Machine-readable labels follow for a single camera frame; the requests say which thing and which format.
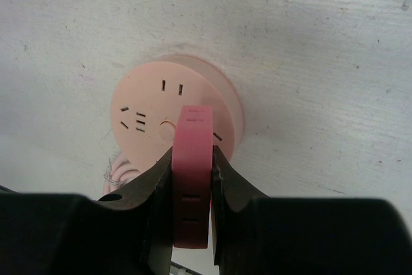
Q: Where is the pink round power socket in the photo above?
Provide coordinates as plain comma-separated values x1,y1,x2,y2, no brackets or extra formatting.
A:
110,55,245,172

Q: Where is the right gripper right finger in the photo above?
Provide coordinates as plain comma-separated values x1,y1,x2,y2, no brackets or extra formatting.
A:
211,147,411,274

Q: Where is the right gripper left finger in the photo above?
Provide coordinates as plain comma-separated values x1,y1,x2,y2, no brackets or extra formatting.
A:
1,151,173,274

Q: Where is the pink plug adapter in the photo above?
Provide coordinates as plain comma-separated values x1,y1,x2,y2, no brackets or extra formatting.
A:
171,106,213,249

